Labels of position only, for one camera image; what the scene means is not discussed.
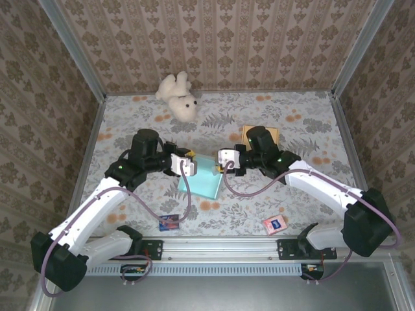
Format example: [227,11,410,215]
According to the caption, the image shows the orange paper box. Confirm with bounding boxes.
[241,124,279,153]

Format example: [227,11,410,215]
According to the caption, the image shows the light blue paper box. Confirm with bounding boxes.
[177,152,224,199]

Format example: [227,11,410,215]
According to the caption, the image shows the white plush bear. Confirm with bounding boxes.
[154,71,199,123]

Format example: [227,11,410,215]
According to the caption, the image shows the floral tablecloth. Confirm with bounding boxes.
[71,91,372,237]

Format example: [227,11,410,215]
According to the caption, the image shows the dark blue card pack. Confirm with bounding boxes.
[158,213,181,232]

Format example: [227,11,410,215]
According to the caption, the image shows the pink tissue pack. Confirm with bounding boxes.
[261,215,289,236]

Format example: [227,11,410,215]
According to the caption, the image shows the grey metal sheet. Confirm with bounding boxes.
[48,262,401,311]

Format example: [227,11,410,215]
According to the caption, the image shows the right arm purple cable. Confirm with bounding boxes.
[222,160,402,286]

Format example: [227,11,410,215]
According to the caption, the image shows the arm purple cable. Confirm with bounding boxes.
[222,160,402,286]
[40,158,192,298]

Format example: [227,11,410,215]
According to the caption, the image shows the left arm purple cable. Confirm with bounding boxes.
[40,158,192,298]

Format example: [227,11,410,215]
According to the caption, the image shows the aluminium table side rail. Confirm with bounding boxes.
[330,93,384,236]
[61,96,107,237]

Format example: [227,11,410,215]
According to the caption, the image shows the aluminium frame cross rail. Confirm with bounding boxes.
[48,236,398,260]

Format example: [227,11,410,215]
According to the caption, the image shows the grey slotted cable duct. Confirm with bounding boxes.
[86,262,304,277]

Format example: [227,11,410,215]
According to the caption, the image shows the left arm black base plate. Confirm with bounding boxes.
[129,239,164,261]

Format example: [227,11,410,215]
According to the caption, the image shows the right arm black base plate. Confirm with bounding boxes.
[277,238,338,261]

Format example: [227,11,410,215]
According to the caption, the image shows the aluminium frame post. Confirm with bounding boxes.
[332,0,395,98]
[38,0,107,101]

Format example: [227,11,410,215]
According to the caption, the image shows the black cable connector block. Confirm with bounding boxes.
[120,264,147,282]
[300,263,326,280]

